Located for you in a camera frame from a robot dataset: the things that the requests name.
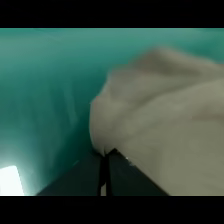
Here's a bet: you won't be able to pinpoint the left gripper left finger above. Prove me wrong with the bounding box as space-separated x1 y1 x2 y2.
37 150 105 197

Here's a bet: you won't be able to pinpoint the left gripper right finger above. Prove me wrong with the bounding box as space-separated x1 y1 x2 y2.
105 148 170 197

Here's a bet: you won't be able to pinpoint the beige garment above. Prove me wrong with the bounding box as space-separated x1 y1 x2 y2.
89 46 224 197

